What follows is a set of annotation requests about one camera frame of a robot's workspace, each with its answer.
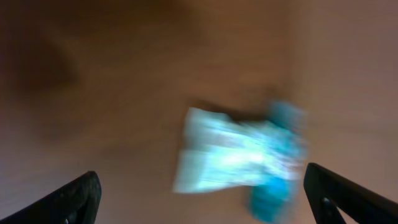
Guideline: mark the white green wipes pack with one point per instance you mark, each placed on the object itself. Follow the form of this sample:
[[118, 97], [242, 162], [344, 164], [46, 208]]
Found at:
[[219, 153]]

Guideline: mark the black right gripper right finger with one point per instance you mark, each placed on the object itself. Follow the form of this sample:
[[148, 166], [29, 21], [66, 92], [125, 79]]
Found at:
[[328, 193]]

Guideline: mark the blue mouthwash bottle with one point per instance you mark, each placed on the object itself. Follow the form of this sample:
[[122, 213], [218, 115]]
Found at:
[[271, 200]]

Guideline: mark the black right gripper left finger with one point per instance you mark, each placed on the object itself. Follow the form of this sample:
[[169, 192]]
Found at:
[[76, 202]]

